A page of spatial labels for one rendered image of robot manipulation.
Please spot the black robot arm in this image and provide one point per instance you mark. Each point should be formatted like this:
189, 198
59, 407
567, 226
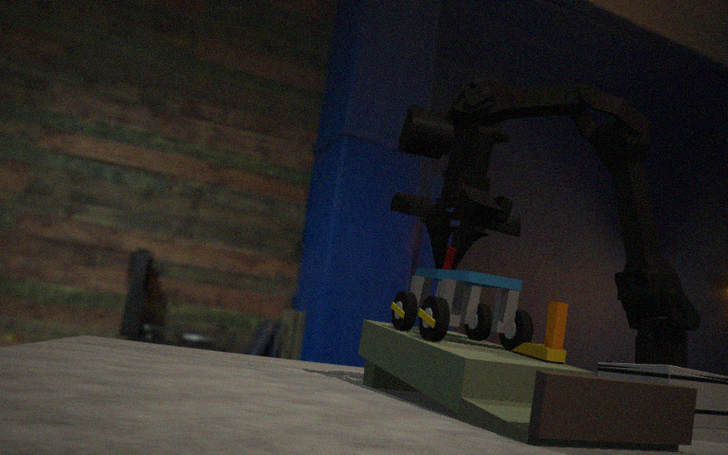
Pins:
649, 287

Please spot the small wheeled trolley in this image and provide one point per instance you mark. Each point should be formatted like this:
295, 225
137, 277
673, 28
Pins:
459, 303

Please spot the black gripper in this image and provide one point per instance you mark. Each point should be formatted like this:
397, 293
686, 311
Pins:
438, 219

